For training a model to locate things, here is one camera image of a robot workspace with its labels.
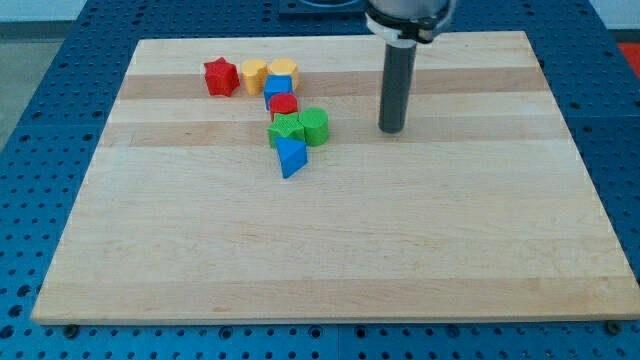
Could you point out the blue triangle block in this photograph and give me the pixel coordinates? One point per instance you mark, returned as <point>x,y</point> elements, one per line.
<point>292,154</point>

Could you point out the green cylinder block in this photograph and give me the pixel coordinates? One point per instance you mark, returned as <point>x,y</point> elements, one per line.
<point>316,127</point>

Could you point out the green star block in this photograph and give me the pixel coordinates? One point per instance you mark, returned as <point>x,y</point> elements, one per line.
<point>285,126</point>

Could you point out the red cylinder block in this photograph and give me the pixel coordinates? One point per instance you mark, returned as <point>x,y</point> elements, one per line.
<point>282,103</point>

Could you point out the blue cube block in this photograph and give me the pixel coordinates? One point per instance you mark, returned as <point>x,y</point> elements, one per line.
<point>276,84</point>

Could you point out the yellow hexagon block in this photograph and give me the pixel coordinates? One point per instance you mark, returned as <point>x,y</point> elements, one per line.
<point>286,67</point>

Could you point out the yellow heart block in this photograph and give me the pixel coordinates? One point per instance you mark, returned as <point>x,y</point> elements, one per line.
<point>254,73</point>

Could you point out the red star block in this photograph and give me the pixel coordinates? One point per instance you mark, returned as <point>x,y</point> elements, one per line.
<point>221,77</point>

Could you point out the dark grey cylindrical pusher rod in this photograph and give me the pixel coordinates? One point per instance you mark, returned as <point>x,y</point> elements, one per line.
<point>396,83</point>

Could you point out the light wooden board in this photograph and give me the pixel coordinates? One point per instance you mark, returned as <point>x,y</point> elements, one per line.
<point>480,210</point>

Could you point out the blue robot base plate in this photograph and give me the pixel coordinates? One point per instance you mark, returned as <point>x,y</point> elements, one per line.
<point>332,8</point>

